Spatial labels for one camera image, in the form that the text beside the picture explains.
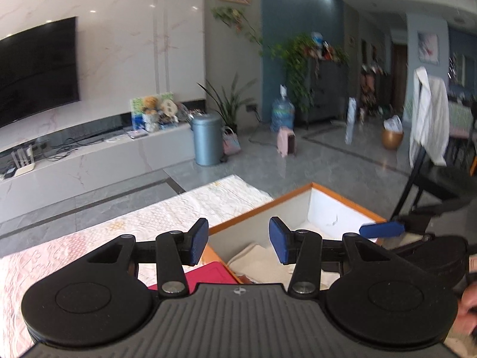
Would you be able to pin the black curved television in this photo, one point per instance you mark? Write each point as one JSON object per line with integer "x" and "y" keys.
{"x": 37, "y": 71}

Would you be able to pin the round white sign ornament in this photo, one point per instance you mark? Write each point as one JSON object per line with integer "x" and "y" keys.
{"x": 168, "y": 108}

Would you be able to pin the small black box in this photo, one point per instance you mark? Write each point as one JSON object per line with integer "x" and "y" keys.
{"x": 6, "y": 173}

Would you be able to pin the pastel woven handbag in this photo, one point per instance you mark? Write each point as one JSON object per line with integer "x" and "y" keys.
{"x": 231, "y": 143}

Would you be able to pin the pink space heater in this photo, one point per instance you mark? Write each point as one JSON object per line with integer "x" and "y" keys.
{"x": 287, "y": 142}

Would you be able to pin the black chair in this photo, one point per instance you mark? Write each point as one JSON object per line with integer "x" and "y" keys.
{"x": 436, "y": 179}

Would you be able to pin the long-leaf potted plant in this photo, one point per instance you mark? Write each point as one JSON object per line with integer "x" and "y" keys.
{"x": 229, "y": 104}

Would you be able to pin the person's right hand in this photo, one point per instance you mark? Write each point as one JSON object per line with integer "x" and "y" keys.
{"x": 468, "y": 302}

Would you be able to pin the white standing appliance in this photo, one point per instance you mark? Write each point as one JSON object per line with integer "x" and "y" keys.
{"x": 351, "y": 123}

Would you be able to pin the dark grey cabinet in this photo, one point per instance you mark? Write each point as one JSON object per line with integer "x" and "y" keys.
{"x": 329, "y": 89}

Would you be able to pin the white marble tv console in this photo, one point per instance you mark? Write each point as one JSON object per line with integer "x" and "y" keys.
{"x": 93, "y": 167}

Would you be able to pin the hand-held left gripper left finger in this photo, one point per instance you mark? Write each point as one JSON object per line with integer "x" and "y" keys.
{"x": 197, "y": 240}

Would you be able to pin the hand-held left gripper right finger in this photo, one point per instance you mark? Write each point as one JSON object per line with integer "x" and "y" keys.
{"x": 279, "y": 242}

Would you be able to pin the white garment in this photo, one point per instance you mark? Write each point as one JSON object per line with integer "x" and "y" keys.
{"x": 428, "y": 119}

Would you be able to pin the brown teddy bear bouquet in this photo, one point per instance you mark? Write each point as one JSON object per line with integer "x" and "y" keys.
{"x": 150, "y": 106}

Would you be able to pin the orange storage box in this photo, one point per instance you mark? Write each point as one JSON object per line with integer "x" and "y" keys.
{"x": 246, "y": 220}

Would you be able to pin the white wifi router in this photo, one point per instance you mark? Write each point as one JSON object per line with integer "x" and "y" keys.
{"x": 24, "y": 164}

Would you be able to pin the bushy green pothos plant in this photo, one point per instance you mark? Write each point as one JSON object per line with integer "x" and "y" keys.
{"x": 298, "y": 67}

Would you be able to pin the hanging vine plant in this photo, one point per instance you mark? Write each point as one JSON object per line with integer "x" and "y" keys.
{"x": 238, "y": 20}

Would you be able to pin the golden round pot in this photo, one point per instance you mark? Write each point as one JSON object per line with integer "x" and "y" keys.
{"x": 392, "y": 140}

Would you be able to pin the green picture board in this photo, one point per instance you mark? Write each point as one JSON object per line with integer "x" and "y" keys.
{"x": 138, "y": 113}

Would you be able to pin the beige cloth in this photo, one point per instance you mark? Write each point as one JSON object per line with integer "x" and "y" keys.
{"x": 257, "y": 259}

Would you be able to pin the toys on cabinet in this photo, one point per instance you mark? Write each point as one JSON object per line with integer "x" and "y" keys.
{"x": 324, "y": 48}

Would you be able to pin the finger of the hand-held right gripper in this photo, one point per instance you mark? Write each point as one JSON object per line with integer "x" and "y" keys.
{"x": 382, "y": 228}

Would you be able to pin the red lidded container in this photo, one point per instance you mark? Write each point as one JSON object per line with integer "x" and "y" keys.
{"x": 208, "y": 276}

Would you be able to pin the blue metal trash can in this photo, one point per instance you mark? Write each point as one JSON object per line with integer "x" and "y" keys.
{"x": 207, "y": 141}

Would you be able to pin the blue water jug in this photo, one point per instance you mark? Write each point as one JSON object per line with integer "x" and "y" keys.
{"x": 282, "y": 113}

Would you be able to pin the abstract wall art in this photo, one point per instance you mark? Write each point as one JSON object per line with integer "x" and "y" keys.
{"x": 427, "y": 47}

